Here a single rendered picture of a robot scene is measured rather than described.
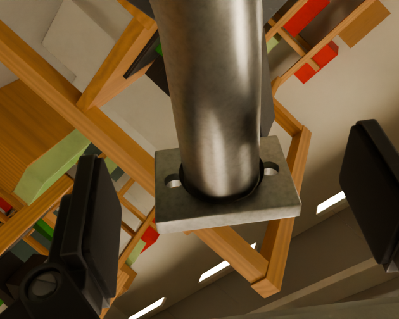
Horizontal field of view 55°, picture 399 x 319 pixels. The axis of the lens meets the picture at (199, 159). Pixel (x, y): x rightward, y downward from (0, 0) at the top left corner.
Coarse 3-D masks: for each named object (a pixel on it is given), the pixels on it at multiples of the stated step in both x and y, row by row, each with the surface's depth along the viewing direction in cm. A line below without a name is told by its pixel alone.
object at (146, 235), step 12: (108, 168) 593; (132, 180) 599; (0, 192) 461; (120, 192) 570; (0, 204) 493; (12, 204) 466; (0, 216) 489; (144, 216) 579; (144, 228) 561; (24, 240) 497; (132, 240) 537; (144, 240) 572; (48, 252) 502; (132, 252) 534; (120, 264) 504; (132, 276) 519
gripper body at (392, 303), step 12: (360, 300) 8; (372, 300) 8; (384, 300) 8; (396, 300) 8; (264, 312) 8; (276, 312) 8; (288, 312) 8; (300, 312) 8; (312, 312) 8; (324, 312) 8; (336, 312) 8; (348, 312) 8; (360, 312) 8; (372, 312) 8; (384, 312) 8; (396, 312) 8
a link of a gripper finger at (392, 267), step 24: (360, 120) 13; (360, 144) 12; (384, 144) 12; (360, 168) 13; (384, 168) 11; (360, 192) 13; (384, 192) 11; (360, 216) 13; (384, 216) 11; (384, 240) 12; (384, 264) 12
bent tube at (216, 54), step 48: (192, 0) 9; (240, 0) 9; (192, 48) 10; (240, 48) 10; (192, 96) 11; (240, 96) 11; (192, 144) 13; (240, 144) 13; (192, 192) 15; (240, 192) 14; (288, 192) 15
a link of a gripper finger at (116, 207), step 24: (96, 168) 12; (72, 192) 11; (96, 192) 12; (72, 216) 11; (96, 216) 11; (120, 216) 14; (72, 240) 10; (96, 240) 11; (72, 264) 10; (96, 264) 11; (96, 288) 11; (24, 312) 10; (96, 312) 11
